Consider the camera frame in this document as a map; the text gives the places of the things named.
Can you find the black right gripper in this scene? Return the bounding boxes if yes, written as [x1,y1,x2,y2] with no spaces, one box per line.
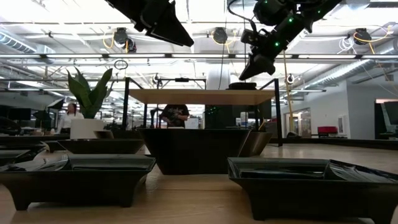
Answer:
[238,14,314,82]

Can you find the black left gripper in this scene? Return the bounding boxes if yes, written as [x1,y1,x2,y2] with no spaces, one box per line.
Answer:
[104,0,195,49]

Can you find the black oval leaf plate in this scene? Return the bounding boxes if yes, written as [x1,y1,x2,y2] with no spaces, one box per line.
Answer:
[228,82,258,91]
[57,138,146,156]

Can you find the black wavy square plate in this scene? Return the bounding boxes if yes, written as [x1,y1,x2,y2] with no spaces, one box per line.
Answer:
[92,130,115,140]
[137,128,251,175]
[238,131,274,158]

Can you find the black computer tower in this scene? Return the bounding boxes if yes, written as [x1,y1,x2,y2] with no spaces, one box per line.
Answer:
[204,105,234,130]

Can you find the wooden shelf riser black legs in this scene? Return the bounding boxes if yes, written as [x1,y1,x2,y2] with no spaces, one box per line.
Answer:
[121,77,284,147]

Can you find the red storage box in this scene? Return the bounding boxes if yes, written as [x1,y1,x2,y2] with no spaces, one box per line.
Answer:
[317,126,339,136]

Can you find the person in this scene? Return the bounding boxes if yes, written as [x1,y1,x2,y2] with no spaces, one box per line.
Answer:
[159,104,191,129]
[57,103,85,135]

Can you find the white box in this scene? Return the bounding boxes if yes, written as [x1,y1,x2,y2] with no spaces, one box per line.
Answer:
[184,117,200,130]

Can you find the green plant in white pot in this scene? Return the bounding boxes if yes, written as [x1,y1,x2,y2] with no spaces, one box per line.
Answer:
[66,67,114,140]

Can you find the black monitor screen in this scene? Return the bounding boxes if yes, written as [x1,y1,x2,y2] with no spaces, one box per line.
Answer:
[374,98,398,141]

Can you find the dark background monitor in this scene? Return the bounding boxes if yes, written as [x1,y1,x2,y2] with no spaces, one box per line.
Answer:
[7,107,32,122]

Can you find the yellow hanging cable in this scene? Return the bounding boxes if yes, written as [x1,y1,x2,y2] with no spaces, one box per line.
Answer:
[281,49,295,134]

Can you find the black ceiling cable reel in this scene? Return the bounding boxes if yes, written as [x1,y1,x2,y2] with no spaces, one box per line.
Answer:
[212,27,229,45]
[125,37,138,54]
[113,27,129,45]
[354,27,373,46]

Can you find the black hanging cable ring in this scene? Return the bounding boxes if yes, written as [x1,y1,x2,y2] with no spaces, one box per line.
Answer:
[113,59,129,71]

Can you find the silver ventilation duct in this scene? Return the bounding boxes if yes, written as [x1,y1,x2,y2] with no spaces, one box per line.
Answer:
[306,39,398,88]

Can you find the black aluminium table frame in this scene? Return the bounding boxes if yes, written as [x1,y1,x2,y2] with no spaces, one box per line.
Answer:
[0,135,398,151]

